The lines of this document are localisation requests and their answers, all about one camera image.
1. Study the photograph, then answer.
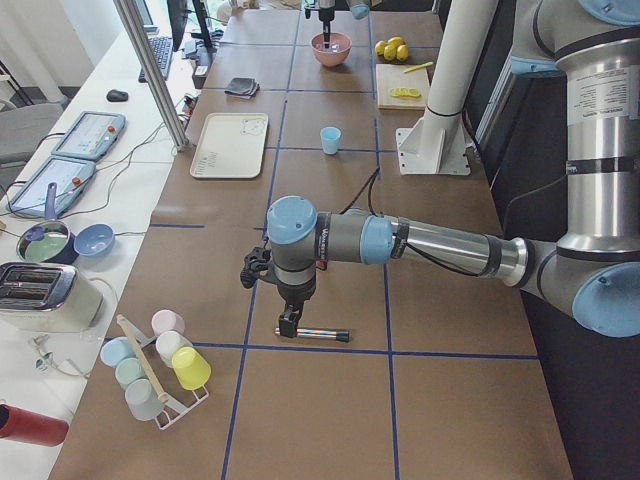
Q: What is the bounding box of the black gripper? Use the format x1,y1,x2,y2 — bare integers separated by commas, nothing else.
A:
319,0,334,49
276,279,316,337

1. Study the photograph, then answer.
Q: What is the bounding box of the steel muddler black tip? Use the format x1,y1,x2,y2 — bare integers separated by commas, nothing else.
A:
294,328,350,343

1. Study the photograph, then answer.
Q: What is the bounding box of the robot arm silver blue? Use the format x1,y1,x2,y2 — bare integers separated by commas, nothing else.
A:
267,1,639,338
317,0,371,49

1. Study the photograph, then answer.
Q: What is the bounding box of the pink bowl of ice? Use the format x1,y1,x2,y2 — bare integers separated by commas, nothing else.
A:
310,32,352,67

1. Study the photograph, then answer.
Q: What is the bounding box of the light blue plastic cup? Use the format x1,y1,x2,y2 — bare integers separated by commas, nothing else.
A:
320,126,342,155

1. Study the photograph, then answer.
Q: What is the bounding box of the yellow cup on rack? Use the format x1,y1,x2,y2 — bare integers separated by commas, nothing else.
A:
172,346,212,391

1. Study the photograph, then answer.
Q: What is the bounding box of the white cup on rack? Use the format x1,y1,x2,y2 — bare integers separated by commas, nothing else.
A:
155,330,193,369

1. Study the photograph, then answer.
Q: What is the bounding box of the pink cup on rack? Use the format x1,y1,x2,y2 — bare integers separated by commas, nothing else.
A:
151,309,185,337

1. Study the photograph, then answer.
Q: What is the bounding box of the grey cup on rack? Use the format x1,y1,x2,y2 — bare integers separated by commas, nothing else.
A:
125,378,164,421

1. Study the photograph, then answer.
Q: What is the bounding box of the green cup on rack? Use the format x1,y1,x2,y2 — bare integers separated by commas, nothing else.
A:
115,357,146,390

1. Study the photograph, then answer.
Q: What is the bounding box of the blue cup on rack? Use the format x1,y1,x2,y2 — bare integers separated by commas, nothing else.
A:
100,336,135,368

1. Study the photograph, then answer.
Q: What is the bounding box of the whole lemon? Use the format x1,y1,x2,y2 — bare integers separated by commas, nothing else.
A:
383,44,397,61
396,44,410,62
374,41,387,56

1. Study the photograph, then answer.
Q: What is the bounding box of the wooden cutting board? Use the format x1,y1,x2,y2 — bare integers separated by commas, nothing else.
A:
375,64,430,110

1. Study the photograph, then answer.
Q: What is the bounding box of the yellow plastic knife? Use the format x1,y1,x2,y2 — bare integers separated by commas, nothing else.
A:
403,61,434,74

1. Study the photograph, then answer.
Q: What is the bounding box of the lemon slices row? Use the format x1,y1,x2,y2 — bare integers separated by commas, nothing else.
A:
389,87,422,98

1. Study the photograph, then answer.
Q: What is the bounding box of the grey folded cloth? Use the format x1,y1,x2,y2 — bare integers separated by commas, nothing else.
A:
224,77,260,98

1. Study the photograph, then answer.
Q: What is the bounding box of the black monitor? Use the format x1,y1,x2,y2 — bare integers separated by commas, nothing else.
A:
166,0,214,53

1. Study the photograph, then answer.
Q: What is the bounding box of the cream bear tray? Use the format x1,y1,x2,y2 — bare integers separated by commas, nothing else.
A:
190,113,269,179

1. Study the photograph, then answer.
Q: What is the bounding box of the black keyboard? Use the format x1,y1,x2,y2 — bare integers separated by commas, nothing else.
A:
147,36,173,80

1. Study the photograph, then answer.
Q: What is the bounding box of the blue bowl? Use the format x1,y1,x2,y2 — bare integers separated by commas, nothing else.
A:
74,224,115,258

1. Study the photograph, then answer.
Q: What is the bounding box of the black computer mouse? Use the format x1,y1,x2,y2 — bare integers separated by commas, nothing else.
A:
106,89,129,103

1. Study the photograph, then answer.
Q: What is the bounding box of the cream steel toaster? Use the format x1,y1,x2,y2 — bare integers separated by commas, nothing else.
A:
1,262,103,333

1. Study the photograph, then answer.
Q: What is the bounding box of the far teach pendant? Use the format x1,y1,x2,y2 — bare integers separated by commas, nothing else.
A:
52,111,126,162

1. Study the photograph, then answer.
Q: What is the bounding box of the teach pendant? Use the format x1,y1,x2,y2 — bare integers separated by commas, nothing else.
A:
52,111,126,162
7,156,96,219

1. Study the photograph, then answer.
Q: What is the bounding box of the near teach pendant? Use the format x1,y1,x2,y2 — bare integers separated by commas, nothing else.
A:
7,156,96,219

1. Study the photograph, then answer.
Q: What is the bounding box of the red bottle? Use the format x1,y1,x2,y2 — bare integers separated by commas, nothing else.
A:
1,404,69,447

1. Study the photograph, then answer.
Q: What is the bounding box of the white wire cup rack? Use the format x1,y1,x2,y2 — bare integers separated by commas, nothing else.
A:
116,314,209,430

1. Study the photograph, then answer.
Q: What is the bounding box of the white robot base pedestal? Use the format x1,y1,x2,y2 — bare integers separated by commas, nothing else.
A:
396,0,498,175

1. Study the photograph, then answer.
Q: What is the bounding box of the aluminium frame post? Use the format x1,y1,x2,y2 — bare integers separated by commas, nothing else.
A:
114,0,189,152

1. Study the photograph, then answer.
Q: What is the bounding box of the blue saucepan with handle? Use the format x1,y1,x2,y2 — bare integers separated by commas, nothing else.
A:
16,182,78,265

